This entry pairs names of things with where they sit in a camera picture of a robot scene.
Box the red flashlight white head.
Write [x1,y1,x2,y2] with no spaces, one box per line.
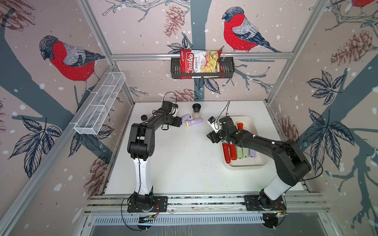
[237,122,244,130]

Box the purple flashlight top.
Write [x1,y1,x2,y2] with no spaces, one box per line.
[182,114,192,123]

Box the purple flashlight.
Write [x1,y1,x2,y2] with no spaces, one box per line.
[182,114,192,123]
[185,118,202,127]
[249,149,257,158]

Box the green flashlight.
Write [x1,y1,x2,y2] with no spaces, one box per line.
[235,146,244,159]
[242,147,250,158]

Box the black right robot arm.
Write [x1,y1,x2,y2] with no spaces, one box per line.
[207,117,312,210]

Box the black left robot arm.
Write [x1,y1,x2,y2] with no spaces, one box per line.
[127,101,182,208]

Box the black-top pepper grinder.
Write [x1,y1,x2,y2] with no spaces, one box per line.
[192,103,201,119]

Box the red cassava chips bag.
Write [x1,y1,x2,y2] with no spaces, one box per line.
[180,49,222,74]

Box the black wall basket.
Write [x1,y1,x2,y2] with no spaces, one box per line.
[171,57,235,79]

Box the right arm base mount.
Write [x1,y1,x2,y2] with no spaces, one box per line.
[243,194,286,211]

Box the white wire mesh shelf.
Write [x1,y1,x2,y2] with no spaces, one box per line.
[74,72,126,135]

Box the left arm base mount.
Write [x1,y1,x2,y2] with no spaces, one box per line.
[127,188,168,213]

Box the aluminium front rail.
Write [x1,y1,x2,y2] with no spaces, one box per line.
[83,191,330,215]

